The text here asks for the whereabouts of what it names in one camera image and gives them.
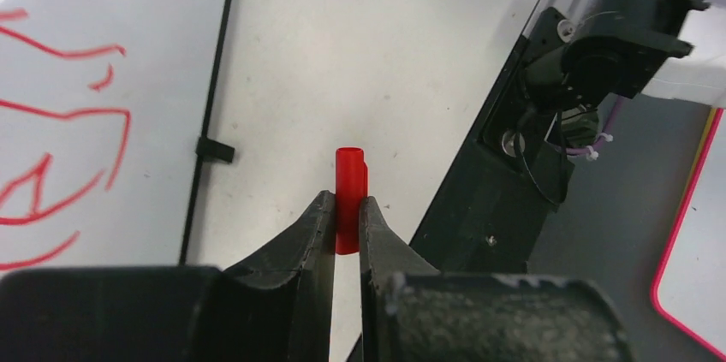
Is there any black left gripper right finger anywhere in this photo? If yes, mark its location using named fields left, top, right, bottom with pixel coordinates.
left=358, top=197, right=633, bottom=361

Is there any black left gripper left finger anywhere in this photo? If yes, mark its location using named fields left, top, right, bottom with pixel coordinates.
left=1, top=191, right=335, bottom=361

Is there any red marker cap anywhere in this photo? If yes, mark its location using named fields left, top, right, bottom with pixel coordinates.
left=335, top=147, right=368, bottom=255

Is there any white whiteboard black frame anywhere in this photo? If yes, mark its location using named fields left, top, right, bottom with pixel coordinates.
left=1, top=0, right=231, bottom=274

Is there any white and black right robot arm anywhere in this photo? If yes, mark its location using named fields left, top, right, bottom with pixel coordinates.
left=523, top=0, right=724, bottom=113

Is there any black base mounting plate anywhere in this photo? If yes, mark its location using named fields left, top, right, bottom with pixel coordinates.
left=410, top=7, right=574, bottom=273

